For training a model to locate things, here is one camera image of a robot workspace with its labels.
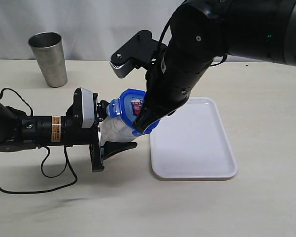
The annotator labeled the white rectangular plastic tray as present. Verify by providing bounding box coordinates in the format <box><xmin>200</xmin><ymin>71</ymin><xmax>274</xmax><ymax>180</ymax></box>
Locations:
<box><xmin>150</xmin><ymin>97</ymin><xmax>238</xmax><ymax>180</ymax></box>

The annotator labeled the blue plastic container lid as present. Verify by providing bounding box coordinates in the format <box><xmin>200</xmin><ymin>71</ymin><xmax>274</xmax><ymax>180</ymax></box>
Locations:
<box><xmin>106</xmin><ymin>88</ymin><xmax>160</xmax><ymax>137</ymax></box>

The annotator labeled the stainless steel tumbler cup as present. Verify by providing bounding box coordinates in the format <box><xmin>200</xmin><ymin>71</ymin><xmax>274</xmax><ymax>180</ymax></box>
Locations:
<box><xmin>28</xmin><ymin>32</ymin><xmax>68</xmax><ymax>88</ymax></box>

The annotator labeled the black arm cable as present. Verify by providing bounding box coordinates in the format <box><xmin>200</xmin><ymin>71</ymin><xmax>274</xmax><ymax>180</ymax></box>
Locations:
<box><xmin>151</xmin><ymin>19</ymin><xmax>227</xmax><ymax>69</ymax></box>
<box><xmin>0</xmin><ymin>88</ymin><xmax>78</xmax><ymax>194</ymax></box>

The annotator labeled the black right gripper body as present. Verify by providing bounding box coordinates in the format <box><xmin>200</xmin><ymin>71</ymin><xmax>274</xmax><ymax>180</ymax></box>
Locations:
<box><xmin>110</xmin><ymin>30</ymin><xmax>177</xmax><ymax>133</ymax></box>

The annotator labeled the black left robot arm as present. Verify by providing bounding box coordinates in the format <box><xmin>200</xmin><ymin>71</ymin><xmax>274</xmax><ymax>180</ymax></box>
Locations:
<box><xmin>0</xmin><ymin>87</ymin><xmax>137</xmax><ymax>172</ymax></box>

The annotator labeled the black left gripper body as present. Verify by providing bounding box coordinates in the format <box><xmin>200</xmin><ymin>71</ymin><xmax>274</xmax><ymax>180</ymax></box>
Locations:
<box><xmin>64</xmin><ymin>88</ymin><xmax>104</xmax><ymax>172</ymax></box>

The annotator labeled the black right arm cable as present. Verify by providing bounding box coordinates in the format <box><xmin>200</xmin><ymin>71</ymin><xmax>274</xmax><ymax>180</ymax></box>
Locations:
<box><xmin>151</xmin><ymin>19</ymin><xmax>227</xmax><ymax>69</ymax></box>

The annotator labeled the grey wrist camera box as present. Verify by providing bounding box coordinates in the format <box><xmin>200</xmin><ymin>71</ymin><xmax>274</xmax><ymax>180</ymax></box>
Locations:
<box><xmin>80</xmin><ymin>87</ymin><xmax>95</xmax><ymax>129</ymax></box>

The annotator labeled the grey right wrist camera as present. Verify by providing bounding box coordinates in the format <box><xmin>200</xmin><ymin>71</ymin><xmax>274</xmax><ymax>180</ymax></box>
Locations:
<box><xmin>110</xmin><ymin>60</ymin><xmax>134</xmax><ymax>79</ymax></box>

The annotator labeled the clear plastic tall container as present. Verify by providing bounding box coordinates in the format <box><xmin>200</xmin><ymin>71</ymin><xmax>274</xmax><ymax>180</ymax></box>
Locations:
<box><xmin>100</xmin><ymin>116</ymin><xmax>136</xmax><ymax>153</ymax></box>

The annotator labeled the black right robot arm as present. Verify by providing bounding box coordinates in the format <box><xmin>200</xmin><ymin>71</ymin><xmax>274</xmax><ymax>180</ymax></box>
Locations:
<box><xmin>110</xmin><ymin>0</ymin><xmax>296</xmax><ymax>133</ymax></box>

